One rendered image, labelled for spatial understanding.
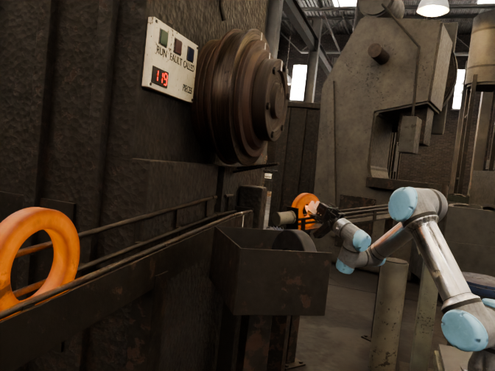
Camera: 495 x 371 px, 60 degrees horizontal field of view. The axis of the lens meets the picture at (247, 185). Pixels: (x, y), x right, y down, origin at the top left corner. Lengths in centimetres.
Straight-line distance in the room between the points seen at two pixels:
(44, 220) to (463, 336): 113
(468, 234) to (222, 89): 250
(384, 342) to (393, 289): 25
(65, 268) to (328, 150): 359
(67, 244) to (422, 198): 111
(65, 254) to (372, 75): 369
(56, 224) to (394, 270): 158
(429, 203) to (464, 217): 191
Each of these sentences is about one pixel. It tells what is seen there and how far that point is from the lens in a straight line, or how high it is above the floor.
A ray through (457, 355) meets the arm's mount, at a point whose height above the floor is 32.
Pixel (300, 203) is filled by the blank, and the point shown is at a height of 74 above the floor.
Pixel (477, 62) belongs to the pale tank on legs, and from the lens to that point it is 1032.
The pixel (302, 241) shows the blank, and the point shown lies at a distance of 95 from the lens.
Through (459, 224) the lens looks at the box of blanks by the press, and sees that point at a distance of 343.
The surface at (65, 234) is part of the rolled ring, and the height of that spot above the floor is 74.
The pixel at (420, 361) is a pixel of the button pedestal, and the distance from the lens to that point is 223.
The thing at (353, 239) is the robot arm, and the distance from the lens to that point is 173.
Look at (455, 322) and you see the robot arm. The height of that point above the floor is 50.
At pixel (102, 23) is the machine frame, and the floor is 121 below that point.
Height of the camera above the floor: 89
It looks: 3 degrees down
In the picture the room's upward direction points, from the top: 6 degrees clockwise
